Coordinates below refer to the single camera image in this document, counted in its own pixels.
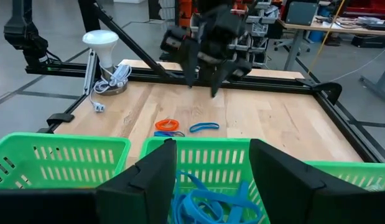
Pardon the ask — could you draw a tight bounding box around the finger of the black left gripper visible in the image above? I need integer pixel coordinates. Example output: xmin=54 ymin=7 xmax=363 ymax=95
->
xmin=179 ymin=37 xmax=200 ymax=89
xmin=210 ymin=59 xmax=243 ymax=98

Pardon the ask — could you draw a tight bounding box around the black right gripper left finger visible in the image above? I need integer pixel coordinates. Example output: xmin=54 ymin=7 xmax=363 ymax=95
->
xmin=96 ymin=138 xmax=178 ymax=224

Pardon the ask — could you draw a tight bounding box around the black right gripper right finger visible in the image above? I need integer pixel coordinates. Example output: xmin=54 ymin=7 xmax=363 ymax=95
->
xmin=248 ymin=138 xmax=385 ymax=224

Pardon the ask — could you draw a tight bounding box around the green plastic basket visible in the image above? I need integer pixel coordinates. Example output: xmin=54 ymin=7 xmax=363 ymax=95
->
xmin=0 ymin=131 xmax=132 ymax=191
xmin=304 ymin=160 xmax=385 ymax=193
xmin=139 ymin=136 xmax=271 ymax=224

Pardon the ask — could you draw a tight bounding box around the purple coil band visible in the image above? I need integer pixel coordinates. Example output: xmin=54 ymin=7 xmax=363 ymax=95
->
xmin=153 ymin=130 xmax=186 ymax=138

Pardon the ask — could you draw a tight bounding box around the orange coil band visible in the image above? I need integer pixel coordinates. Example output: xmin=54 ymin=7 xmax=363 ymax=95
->
xmin=154 ymin=118 xmax=180 ymax=132

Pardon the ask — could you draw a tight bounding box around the grey equipment box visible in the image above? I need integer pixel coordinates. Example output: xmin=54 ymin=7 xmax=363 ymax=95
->
xmin=285 ymin=1 xmax=319 ymax=26

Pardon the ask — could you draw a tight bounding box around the white bulb lamp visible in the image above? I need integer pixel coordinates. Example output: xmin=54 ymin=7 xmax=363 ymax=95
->
xmin=81 ymin=29 xmax=129 ymax=96

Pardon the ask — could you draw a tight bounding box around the silver light bar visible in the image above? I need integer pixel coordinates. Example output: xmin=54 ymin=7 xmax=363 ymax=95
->
xmin=82 ymin=49 xmax=97 ymax=96

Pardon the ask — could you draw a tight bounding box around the wooden workbench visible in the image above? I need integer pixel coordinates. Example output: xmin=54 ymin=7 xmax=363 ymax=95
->
xmin=277 ymin=17 xmax=385 ymax=73

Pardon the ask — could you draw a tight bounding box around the black equipment case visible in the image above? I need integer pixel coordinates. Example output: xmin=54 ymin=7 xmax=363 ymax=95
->
xmin=350 ymin=34 xmax=385 ymax=49

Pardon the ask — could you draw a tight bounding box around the red storage bin shelf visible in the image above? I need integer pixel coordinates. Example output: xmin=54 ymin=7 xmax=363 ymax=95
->
xmin=341 ymin=0 xmax=385 ymax=18

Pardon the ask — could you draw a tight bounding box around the black aluminium table frame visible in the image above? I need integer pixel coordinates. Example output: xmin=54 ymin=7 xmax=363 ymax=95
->
xmin=24 ymin=0 xmax=383 ymax=164

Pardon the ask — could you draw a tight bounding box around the white power cord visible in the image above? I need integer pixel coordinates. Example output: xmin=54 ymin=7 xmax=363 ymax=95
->
xmin=88 ymin=63 xmax=133 ymax=113

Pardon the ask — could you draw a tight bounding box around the yellow hanging cable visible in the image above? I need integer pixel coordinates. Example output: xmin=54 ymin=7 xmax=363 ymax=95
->
xmin=307 ymin=0 xmax=348 ymax=75

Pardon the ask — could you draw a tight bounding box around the black clamp bracket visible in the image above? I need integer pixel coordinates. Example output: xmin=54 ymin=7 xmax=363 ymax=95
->
xmin=46 ymin=113 xmax=75 ymax=127
xmin=296 ymin=77 xmax=343 ymax=106

